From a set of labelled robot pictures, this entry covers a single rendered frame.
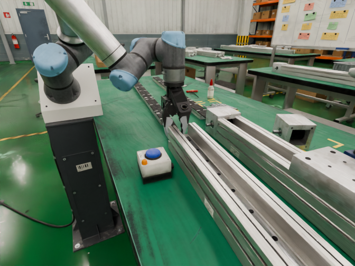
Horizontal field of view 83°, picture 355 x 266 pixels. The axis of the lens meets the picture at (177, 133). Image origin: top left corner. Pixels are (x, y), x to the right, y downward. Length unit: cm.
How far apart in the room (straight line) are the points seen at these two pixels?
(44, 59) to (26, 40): 1064
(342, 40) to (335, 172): 313
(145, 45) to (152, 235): 55
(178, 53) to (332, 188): 51
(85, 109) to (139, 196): 63
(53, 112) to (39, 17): 1052
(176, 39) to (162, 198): 46
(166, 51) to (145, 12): 1153
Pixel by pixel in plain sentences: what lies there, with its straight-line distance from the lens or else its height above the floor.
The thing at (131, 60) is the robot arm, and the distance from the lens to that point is 65.
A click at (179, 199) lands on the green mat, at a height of 78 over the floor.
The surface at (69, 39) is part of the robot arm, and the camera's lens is 94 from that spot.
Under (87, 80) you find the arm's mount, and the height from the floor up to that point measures 93.
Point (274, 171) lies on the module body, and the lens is 56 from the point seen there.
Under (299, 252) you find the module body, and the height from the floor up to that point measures 83.
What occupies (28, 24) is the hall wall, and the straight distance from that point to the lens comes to 1154.
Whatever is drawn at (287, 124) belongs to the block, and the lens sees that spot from 76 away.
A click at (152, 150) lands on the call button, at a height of 85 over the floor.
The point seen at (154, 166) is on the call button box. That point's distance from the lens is 53.
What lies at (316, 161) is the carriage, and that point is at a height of 90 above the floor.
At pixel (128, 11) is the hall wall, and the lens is 1190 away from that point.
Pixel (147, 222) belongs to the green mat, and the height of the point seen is 78.
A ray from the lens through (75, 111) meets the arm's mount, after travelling 105.
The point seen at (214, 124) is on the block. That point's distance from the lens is 76.
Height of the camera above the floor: 114
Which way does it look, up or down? 26 degrees down
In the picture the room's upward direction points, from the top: straight up
